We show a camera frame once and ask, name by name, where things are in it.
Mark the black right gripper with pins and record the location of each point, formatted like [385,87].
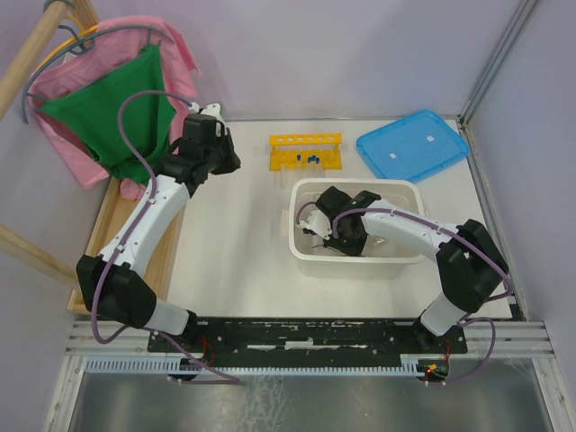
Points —
[355,250]

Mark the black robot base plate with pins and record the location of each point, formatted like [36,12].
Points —
[314,343]

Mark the yellow clothes hanger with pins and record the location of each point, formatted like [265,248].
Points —
[81,32]

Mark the blue plastic bin lid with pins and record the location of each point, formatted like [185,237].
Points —
[413,148]

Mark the grey clothes hanger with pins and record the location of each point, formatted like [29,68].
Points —
[81,47]

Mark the yellow test tube rack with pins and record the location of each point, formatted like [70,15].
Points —
[285,147]

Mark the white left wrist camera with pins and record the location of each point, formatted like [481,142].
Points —
[213,110]

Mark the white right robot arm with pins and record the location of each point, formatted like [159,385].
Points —
[469,264]

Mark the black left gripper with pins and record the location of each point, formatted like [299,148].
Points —
[233,162]

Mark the white plastic storage bin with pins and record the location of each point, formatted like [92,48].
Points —
[376,262]

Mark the grey slotted cable duct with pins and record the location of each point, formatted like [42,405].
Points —
[118,364]

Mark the green shirt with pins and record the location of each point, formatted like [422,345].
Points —
[119,118]

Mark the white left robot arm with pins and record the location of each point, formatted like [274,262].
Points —
[112,283]

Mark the pink shirt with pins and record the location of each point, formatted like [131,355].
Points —
[112,51]

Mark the small green circuit board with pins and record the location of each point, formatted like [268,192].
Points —
[439,369]

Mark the aluminium frame post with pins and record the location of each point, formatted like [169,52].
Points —
[498,58]

